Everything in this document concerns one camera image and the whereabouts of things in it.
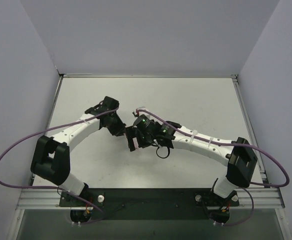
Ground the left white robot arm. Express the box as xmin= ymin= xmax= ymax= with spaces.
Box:
xmin=30 ymin=96 xmax=126 ymax=206

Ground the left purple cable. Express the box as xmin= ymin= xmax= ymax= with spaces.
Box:
xmin=0 ymin=107 xmax=121 ymax=225

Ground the aluminium table frame rail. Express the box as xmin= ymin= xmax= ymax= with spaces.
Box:
xmin=18 ymin=75 xmax=282 ymax=217

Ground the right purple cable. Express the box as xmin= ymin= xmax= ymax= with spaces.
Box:
xmin=135 ymin=107 xmax=291 ymax=227

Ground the phone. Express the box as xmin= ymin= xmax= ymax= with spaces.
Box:
xmin=132 ymin=137 xmax=139 ymax=150

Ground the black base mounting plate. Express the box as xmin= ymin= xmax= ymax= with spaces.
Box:
xmin=58 ymin=188 xmax=241 ymax=221

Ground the purple cable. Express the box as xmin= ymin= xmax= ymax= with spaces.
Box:
xmin=0 ymin=107 xmax=121 ymax=225
xmin=135 ymin=107 xmax=291 ymax=227

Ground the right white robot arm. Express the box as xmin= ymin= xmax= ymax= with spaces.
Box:
xmin=125 ymin=114 xmax=258 ymax=199

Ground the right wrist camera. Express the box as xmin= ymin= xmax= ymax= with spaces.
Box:
xmin=132 ymin=106 xmax=148 ymax=117

